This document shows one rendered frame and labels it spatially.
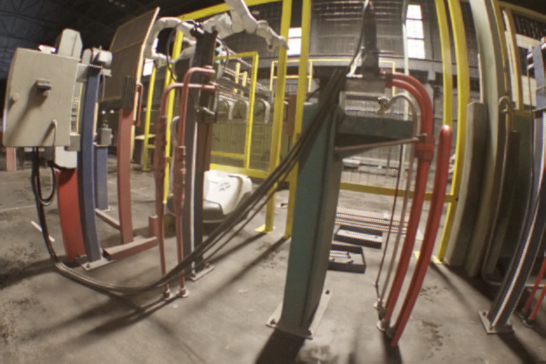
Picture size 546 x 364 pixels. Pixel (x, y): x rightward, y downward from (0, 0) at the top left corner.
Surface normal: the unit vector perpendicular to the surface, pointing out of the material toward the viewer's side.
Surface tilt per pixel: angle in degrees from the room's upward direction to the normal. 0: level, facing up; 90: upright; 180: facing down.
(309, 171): 90
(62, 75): 90
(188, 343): 0
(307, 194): 90
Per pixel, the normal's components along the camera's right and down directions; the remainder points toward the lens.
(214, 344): 0.08, -0.99
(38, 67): 0.91, 0.11
